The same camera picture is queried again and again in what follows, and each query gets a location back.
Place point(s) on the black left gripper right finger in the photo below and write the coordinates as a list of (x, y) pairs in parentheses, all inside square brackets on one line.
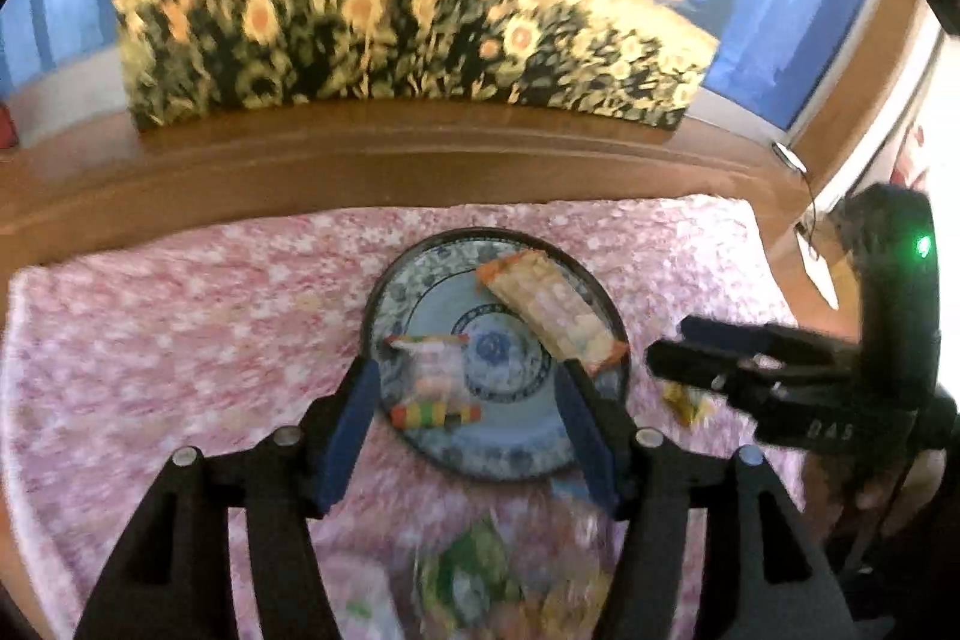
[(762, 576)]

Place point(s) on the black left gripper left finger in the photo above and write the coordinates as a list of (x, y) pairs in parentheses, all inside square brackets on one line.
[(169, 575)]

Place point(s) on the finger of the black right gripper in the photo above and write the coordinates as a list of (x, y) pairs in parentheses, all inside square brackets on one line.
[(720, 373), (757, 336)]

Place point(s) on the yellow pickle snack packet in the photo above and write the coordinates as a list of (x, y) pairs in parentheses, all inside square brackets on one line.
[(688, 405)]

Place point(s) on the orange cracker packet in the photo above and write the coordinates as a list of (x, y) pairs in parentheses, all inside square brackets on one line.
[(533, 286)]

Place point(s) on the blue white patterned plate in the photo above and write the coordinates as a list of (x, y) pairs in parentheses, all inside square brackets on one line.
[(432, 289)]

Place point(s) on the large green snack bag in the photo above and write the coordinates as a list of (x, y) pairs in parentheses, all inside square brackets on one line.
[(456, 589)]

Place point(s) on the clear candy bag rainbow strip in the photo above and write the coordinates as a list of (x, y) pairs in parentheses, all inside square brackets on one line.
[(434, 393)]

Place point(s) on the white pink jelly drink pouch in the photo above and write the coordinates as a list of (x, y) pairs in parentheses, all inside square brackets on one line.
[(360, 595)]

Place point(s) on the person right hand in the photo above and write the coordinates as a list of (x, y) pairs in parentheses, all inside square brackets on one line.
[(833, 486)]

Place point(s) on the wooden headboard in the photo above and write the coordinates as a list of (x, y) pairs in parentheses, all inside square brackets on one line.
[(103, 185)]

